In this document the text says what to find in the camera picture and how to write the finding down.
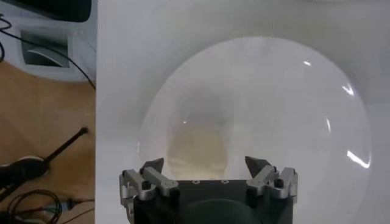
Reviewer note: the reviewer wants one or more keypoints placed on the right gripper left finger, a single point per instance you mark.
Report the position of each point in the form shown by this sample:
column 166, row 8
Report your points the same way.
column 158, row 181

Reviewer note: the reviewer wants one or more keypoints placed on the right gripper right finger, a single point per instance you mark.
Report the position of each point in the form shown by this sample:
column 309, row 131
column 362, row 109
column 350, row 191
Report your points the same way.
column 262, row 179

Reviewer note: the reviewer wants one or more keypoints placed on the white and black robot base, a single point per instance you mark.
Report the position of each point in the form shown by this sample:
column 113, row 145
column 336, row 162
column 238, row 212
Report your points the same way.
column 80, row 54

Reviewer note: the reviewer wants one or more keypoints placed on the round white plate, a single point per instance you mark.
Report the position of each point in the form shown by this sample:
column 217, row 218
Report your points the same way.
column 274, row 91

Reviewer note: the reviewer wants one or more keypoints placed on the black rod shaped object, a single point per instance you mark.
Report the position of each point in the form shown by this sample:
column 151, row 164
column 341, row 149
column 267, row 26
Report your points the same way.
column 24, row 172

